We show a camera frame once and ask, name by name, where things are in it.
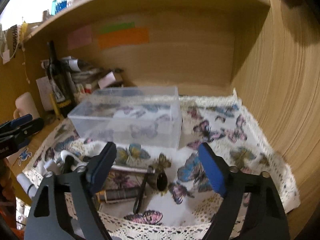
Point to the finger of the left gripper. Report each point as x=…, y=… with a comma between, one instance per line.
x=24, y=131
x=13, y=124

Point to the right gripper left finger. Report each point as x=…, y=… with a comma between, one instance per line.
x=49, y=217

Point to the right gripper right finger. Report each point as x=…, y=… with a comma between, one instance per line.
x=265, y=217

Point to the black gold cosmetic tube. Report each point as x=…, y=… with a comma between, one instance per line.
x=118, y=195

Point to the blue turtle sticker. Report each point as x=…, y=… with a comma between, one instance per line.
x=24, y=155

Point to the cream pillar candle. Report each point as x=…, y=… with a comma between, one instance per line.
x=25, y=105

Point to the yellow pencil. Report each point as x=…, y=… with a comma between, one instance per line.
x=55, y=106

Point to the handwritten white note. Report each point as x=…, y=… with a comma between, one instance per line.
x=45, y=90

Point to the dark wine bottle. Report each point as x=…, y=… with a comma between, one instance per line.
x=57, y=74

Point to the black slim pen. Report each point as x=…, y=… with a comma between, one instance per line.
x=139, y=199

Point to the butterfly print lace cloth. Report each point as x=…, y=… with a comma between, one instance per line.
x=187, y=206

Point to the stack of papers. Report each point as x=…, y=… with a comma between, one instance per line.
x=82, y=76

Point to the silver metal pen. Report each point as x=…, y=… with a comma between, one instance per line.
x=128, y=169

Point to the white small box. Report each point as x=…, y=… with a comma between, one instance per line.
x=112, y=79

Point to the pink sticky note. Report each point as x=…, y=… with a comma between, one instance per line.
x=79, y=38

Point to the clear plastic storage box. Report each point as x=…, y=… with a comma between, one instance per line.
x=150, y=116

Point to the orange sticky note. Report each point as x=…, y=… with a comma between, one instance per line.
x=132, y=36

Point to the green sticky note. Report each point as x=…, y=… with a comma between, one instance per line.
x=117, y=27

